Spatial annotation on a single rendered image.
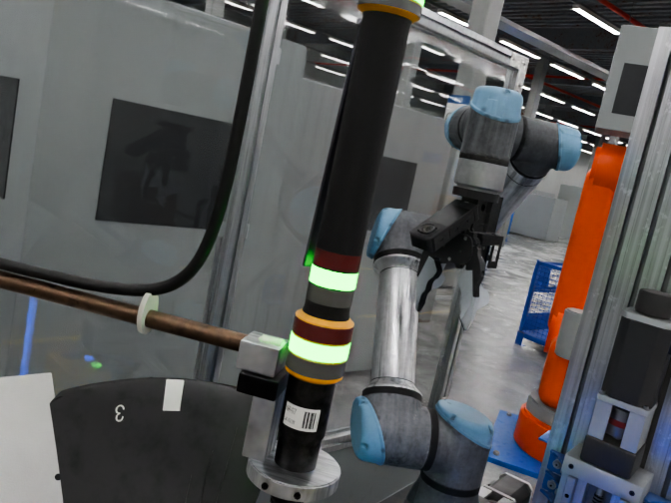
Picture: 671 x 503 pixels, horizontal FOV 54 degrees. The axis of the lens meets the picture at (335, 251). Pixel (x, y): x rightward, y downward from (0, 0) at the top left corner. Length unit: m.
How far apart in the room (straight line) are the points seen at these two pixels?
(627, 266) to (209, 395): 0.86
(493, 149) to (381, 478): 1.18
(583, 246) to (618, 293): 3.22
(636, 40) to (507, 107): 3.47
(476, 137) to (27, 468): 0.73
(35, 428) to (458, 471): 0.75
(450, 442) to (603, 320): 0.36
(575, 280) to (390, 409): 3.43
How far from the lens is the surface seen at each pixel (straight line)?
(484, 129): 0.99
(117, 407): 0.67
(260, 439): 0.50
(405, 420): 1.23
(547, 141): 1.13
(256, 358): 0.48
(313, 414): 0.48
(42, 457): 0.86
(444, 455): 1.26
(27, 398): 0.87
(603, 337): 1.32
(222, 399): 0.67
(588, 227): 4.51
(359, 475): 1.86
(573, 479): 1.30
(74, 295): 0.54
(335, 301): 0.45
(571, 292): 4.59
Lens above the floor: 1.70
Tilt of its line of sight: 9 degrees down
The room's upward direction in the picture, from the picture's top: 12 degrees clockwise
